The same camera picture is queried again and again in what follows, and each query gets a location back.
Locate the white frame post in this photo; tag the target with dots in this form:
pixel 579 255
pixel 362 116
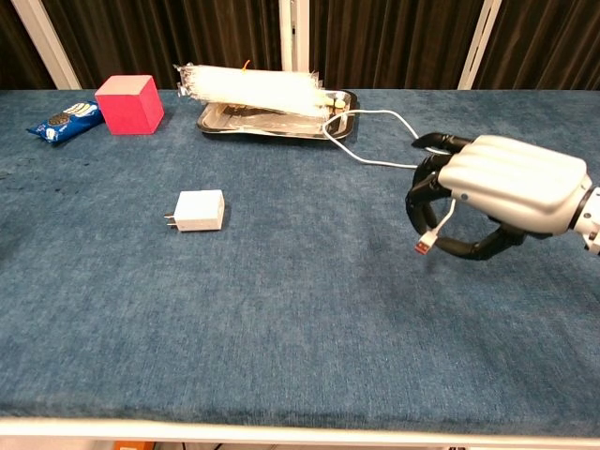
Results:
pixel 47 44
pixel 478 44
pixel 294 42

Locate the pink foam cube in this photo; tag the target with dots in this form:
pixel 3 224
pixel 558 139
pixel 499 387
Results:
pixel 129 105

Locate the white charger block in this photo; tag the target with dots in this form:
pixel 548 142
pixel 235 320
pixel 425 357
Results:
pixel 199 212

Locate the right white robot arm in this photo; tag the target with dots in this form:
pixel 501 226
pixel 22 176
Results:
pixel 591 220

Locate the metal tray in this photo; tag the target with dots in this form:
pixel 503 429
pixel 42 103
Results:
pixel 262 127

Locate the dark pleated curtain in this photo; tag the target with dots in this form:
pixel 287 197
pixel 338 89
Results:
pixel 384 37
pixel 14 47
pixel 164 33
pixel 548 42

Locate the blue cookie packet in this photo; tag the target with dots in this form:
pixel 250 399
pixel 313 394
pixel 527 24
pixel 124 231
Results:
pixel 65 122

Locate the blue table cloth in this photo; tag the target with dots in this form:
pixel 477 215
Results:
pixel 281 304

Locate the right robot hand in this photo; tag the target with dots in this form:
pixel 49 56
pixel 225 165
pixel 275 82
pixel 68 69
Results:
pixel 511 183

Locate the clear plastic straw bundle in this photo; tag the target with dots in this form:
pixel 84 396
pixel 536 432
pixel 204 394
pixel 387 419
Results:
pixel 253 89

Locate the wooden stick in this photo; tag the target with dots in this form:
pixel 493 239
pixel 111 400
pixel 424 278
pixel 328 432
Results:
pixel 338 101

